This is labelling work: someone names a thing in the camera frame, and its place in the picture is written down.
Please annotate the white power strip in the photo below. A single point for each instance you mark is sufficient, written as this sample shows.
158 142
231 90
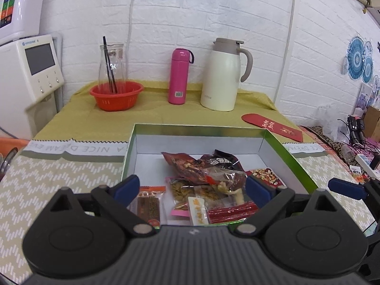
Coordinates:
363 160

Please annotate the large blue paper fan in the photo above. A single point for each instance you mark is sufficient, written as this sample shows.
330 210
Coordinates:
356 50

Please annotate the black charger cluster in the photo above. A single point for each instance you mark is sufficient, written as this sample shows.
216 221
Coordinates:
356 127

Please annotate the yellow cloth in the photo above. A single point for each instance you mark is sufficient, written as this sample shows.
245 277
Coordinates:
178 112

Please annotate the red plastic basket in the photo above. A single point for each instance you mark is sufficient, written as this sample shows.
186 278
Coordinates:
115 98

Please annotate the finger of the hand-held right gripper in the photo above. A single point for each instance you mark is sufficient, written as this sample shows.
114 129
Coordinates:
344 187

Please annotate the red envelope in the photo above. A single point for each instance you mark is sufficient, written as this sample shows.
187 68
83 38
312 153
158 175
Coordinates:
273 126

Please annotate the white wall pipe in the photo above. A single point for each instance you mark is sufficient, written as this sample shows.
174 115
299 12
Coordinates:
286 41

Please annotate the pink thermos bottle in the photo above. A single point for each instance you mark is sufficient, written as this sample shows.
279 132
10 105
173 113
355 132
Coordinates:
178 77

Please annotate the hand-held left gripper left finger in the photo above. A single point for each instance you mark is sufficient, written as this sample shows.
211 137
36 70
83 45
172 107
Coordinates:
127 188

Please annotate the patterned tablecloth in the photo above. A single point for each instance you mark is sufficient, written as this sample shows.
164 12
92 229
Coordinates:
59 184

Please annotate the red strip snack packet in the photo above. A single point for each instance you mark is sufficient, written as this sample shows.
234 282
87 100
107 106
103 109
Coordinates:
231 213

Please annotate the brown cardboard box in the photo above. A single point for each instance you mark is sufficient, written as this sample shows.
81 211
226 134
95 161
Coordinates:
373 121

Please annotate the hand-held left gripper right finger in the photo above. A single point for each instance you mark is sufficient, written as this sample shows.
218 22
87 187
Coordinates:
258 191

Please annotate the small blue paper fan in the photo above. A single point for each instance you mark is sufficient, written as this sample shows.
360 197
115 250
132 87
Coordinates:
368 69

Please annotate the clear mixed nut bag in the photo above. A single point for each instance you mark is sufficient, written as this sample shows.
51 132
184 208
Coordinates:
225 182

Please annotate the white appliance with screen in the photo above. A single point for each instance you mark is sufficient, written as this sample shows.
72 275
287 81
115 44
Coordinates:
17 95

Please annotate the white water purifier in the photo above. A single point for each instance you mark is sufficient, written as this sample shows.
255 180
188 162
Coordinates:
26 0

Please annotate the black straw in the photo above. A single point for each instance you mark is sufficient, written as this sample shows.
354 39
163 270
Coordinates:
107 62
113 75

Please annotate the clear plastic bag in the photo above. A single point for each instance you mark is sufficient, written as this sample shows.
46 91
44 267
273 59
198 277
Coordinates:
331 121

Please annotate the dark red snack bag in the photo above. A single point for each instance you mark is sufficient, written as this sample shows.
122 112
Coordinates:
193 166

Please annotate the orange plastic basin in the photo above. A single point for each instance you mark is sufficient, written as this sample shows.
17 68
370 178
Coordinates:
12 142

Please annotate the wall picture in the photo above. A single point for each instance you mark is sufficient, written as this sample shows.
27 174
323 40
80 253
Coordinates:
365 96

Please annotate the cream thermal carafe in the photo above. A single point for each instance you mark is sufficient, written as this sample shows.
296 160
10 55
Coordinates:
219 80

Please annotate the glass pitcher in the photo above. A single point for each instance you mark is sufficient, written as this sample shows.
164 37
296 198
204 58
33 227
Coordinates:
118 65

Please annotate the clear bean snack bag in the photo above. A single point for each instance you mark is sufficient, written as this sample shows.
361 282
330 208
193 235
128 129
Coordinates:
187 191

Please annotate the cream cracker packet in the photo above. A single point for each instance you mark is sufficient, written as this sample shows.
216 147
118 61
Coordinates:
197 210

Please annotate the green cardboard box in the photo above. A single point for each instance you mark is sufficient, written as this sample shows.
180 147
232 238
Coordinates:
190 145

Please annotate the orange-topped snack packet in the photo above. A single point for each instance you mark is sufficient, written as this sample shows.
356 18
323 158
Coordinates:
150 206

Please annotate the black power adapter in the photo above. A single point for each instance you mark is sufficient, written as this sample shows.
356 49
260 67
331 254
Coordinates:
376 161

